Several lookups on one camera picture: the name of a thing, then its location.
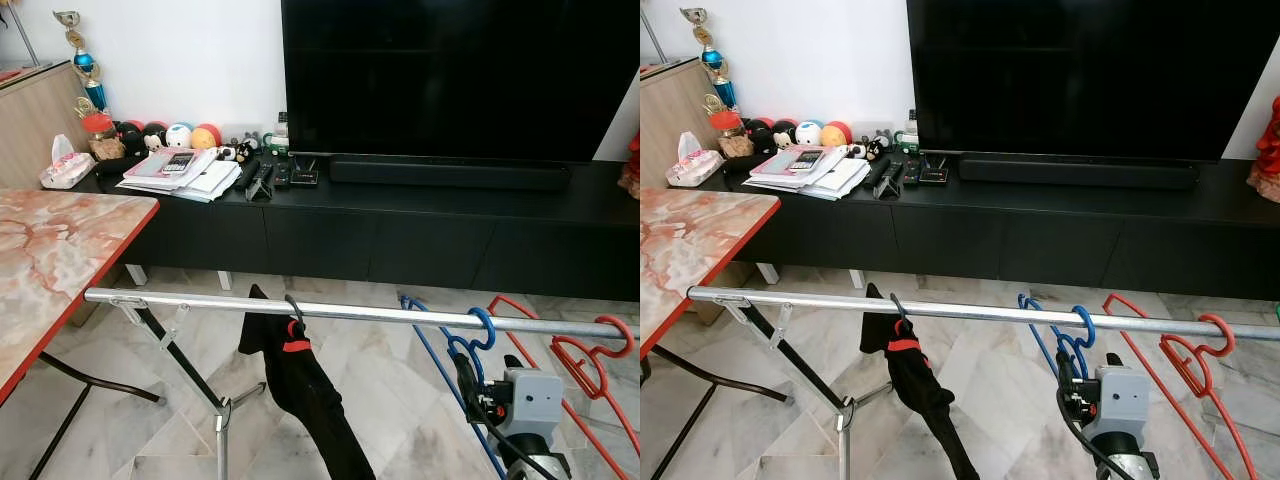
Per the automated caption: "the blue plastic hanger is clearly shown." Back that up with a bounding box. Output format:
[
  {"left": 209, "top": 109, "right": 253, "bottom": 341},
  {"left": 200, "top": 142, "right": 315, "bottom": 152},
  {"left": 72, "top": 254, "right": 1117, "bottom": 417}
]
[
  {"left": 1017, "top": 292, "right": 1099, "bottom": 406},
  {"left": 400, "top": 293, "right": 512, "bottom": 480}
]

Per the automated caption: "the tissue pack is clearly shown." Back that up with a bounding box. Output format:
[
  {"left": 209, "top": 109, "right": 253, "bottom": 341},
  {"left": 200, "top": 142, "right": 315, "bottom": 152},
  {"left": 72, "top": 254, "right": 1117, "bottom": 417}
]
[
  {"left": 665, "top": 131, "right": 725, "bottom": 189},
  {"left": 38, "top": 133, "right": 99, "bottom": 191}
]

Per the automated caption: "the white paper stack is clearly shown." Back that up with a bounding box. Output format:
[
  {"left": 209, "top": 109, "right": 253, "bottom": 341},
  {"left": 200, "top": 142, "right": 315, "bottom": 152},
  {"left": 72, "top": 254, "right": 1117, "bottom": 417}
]
[
  {"left": 114, "top": 147, "right": 244, "bottom": 204},
  {"left": 744, "top": 146, "right": 872, "bottom": 202}
]

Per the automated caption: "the black TV cabinet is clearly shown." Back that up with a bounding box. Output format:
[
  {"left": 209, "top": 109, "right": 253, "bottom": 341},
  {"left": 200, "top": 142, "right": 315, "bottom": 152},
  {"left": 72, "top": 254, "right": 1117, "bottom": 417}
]
[
  {"left": 68, "top": 150, "right": 641, "bottom": 303},
  {"left": 698, "top": 150, "right": 1280, "bottom": 303}
]

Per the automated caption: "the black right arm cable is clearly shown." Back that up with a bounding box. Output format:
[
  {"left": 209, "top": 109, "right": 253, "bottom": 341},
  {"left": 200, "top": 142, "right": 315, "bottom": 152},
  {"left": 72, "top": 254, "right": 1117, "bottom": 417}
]
[
  {"left": 1060, "top": 400, "right": 1136, "bottom": 480},
  {"left": 470, "top": 400, "right": 546, "bottom": 480}
]

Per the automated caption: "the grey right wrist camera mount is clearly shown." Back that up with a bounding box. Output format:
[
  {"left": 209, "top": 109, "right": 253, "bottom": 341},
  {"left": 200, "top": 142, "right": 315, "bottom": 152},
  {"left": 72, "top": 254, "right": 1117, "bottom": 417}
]
[
  {"left": 498, "top": 366, "right": 567, "bottom": 453},
  {"left": 1094, "top": 364, "right": 1154, "bottom": 453}
]

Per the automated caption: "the red plastic hanger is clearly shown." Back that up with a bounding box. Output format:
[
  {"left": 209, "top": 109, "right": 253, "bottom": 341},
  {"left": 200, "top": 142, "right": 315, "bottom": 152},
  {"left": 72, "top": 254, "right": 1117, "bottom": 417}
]
[
  {"left": 487, "top": 294, "right": 641, "bottom": 480},
  {"left": 1102, "top": 293, "right": 1263, "bottom": 480}
]

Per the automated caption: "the red lidded jar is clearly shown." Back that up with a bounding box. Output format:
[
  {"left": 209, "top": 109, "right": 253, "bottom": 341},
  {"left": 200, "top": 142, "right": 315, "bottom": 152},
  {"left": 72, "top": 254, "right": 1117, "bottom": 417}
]
[
  {"left": 709, "top": 110, "right": 754, "bottom": 160},
  {"left": 82, "top": 112, "right": 127, "bottom": 162}
]

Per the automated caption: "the black shirt red collar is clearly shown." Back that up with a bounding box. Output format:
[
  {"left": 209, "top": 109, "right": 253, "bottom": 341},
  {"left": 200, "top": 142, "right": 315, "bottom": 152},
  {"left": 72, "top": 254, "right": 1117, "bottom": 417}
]
[
  {"left": 237, "top": 284, "right": 378, "bottom": 480},
  {"left": 859, "top": 282, "right": 983, "bottom": 480}
]

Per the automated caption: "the black television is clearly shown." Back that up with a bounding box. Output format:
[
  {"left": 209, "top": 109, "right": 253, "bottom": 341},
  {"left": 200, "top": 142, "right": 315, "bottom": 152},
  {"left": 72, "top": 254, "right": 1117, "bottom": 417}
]
[
  {"left": 280, "top": 0, "right": 641, "bottom": 164},
  {"left": 905, "top": 0, "right": 1274, "bottom": 164}
]

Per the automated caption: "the gold blue trophy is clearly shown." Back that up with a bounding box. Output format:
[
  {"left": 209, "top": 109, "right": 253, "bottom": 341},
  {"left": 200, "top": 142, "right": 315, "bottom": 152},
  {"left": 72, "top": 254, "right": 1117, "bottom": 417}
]
[
  {"left": 54, "top": 10, "right": 110, "bottom": 114},
  {"left": 680, "top": 8, "right": 740, "bottom": 112}
]

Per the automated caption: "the black soundbar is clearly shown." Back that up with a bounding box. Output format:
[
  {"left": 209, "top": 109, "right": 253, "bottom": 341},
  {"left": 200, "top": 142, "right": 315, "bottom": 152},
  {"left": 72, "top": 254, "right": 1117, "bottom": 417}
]
[
  {"left": 329, "top": 152, "right": 574, "bottom": 194},
  {"left": 957, "top": 151, "right": 1202, "bottom": 192}
]

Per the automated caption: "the marble pattern folding table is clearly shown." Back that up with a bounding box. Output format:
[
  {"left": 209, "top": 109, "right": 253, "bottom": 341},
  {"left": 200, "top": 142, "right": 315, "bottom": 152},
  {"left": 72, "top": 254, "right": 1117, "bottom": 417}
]
[
  {"left": 640, "top": 188, "right": 796, "bottom": 480},
  {"left": 0, "top": 188, "right": 166, "bottom": 480}
]

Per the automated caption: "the silver clothes rack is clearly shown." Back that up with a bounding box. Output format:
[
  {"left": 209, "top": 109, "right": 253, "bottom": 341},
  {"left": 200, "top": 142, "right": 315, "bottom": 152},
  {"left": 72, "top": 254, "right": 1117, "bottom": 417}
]
[
  {"left": 686, "top": 284, "right": 1280, "bottom": 480},
  {"left": 83, "top": 285, "right": 641, "bottom": 480}
]

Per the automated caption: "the wooden sideboard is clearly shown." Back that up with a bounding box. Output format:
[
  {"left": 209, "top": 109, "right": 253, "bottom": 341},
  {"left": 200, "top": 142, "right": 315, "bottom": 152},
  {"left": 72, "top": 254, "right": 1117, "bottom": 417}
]
[
  {"left": 640, "top": 58, "right": 733, "bottom": 191},
  {"left": 0, "top": 60, "right": 103, "bottom": 193}
]

